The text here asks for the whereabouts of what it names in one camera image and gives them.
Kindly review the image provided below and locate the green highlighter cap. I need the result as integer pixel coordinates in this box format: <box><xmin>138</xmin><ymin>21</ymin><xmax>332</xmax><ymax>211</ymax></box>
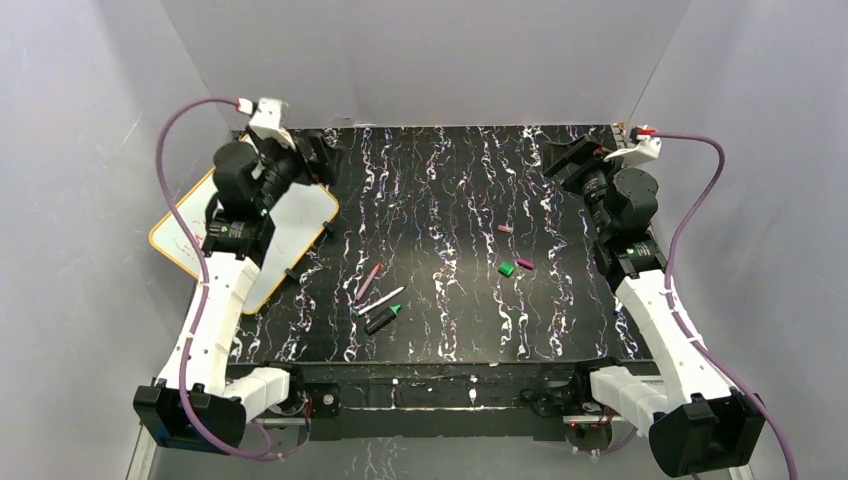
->
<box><xmin>498</xmin><ymin>261</ymin><xmax>516</xmax><ymax>278</ymax></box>

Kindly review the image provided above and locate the black green highlighter pen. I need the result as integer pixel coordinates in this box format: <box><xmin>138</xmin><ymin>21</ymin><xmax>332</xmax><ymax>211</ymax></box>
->
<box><xmin>364</xmin><ymin>304</ymin><xmax>402</xmax><ymax>336</ymax></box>

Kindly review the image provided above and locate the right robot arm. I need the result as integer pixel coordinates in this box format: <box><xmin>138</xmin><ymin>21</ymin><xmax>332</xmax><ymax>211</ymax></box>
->
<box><xmin>520</xmin><ymin>128</ymin><xmax>765</xmax><ymax>478</ymax></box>

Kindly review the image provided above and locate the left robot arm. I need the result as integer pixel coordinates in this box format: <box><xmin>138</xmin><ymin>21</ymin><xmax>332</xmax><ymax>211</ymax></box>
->
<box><xmin>133</xmin><ymin>130</ymin><xmax>343</xmax><ymax>455</ymax></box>

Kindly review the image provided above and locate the magenta pen cap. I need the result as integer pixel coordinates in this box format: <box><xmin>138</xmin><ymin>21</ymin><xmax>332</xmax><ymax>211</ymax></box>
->
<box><xmin>516</xmin><ymin>258</ymin><xmax>535</xmax><ymax>270</ymax></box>

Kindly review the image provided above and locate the pink pen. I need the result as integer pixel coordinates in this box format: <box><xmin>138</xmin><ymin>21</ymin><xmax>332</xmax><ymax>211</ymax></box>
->
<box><xmin>354</xmin><ymin>263</ymin><xmax>382</xmax><ymax>303</ymax></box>

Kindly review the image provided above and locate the silver pen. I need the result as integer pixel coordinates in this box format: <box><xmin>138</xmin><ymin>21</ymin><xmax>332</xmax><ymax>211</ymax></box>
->
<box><xmin>356</xmin><ymin>286</ymin><xmax>406</xmax><ymax>317</ymax></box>

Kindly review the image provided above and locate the yellow framed whiteboard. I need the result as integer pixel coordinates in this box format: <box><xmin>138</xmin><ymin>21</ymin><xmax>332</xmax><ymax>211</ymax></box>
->
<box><xmin>149</xmin><ymin>136</ymin><xmax>340</xmax><ymax>314</ymax></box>

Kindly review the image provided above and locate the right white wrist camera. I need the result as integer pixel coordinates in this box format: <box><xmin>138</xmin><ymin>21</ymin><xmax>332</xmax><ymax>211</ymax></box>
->
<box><xmin>603</xmin><ymin>125</ymin><xmax>662</xmax><ymax>168</ymax></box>

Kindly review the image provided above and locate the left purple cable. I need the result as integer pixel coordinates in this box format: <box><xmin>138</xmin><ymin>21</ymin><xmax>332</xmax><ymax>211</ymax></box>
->
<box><xmin>154</xmin><ymin>97</ymin><xmax>293</xmax><ymax>462</ymax></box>

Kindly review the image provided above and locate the purple cable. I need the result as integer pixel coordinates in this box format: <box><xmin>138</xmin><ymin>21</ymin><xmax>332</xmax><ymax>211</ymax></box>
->
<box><xmin>154</xmin><ymin>97</ymin><xmax>293</xmax><ymax>462</ymax></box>
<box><xmin>599</xmin><ymin>132</ymin><xmax>800</xmax><ymax>480</ymax></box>

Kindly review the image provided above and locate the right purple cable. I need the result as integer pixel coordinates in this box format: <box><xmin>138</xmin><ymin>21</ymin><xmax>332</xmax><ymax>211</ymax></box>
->
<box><xmin>599</xmin><ymin>132</ymin><xmax>800</xmax><ymax>480</ymax></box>

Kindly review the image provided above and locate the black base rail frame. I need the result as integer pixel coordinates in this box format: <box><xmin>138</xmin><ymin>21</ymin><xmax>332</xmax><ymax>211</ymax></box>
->
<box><xmin>225</xmin><ymin>357</ymin><xmax>664</xmax><ymax>444</ymax></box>

